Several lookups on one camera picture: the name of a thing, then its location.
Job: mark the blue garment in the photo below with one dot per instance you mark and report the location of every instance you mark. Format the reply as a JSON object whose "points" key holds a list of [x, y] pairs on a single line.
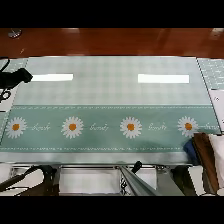
{"points": [[190, 150]]}

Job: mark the brown garment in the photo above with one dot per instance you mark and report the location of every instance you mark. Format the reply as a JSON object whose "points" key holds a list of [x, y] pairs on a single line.
{"points": [[204, 156]]}

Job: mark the silver frame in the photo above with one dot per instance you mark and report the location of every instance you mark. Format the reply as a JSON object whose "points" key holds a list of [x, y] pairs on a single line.
{"points": [[143, 187]]}

